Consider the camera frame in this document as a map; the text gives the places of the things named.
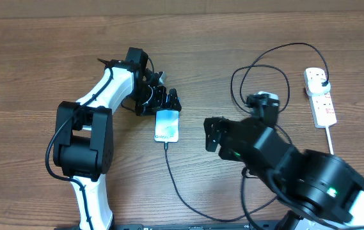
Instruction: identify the white charger plug adapter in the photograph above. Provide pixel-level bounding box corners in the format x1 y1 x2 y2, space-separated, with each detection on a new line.
306 79 331 96

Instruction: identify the black USB charging cable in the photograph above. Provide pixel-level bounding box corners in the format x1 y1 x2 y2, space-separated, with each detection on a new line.
163 42 330 223

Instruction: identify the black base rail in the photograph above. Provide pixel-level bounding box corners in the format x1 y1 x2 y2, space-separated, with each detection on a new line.
53 219 285 230

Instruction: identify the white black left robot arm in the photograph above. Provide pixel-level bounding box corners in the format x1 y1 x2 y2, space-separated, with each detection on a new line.
45 47 182 229

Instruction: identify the white power strip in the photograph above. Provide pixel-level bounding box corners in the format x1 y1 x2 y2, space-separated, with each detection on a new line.
303 67 337 128

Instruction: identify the Samsung Galaxy smartphone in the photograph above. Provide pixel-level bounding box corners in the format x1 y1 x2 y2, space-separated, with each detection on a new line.
154 110 180 142

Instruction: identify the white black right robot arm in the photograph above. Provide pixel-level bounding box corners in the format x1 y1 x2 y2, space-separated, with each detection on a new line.
203 92 364 229

